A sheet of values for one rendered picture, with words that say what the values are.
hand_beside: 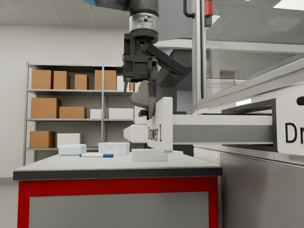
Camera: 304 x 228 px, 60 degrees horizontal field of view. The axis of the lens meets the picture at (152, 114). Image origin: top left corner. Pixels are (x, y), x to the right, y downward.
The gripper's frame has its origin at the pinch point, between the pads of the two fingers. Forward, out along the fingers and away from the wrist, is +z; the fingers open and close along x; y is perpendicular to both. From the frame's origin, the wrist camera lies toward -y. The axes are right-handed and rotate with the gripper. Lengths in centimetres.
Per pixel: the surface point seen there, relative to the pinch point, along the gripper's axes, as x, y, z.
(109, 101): -418, 23, -54
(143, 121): -80, -6, -2
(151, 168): -10.0, -1.4, 14.8
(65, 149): -52, 30, 12
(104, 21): -389, 33, -190
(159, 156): -25.1, -6.0, 12.6
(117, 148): -53, 8, 11
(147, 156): -25.3, -1.8, 12.7
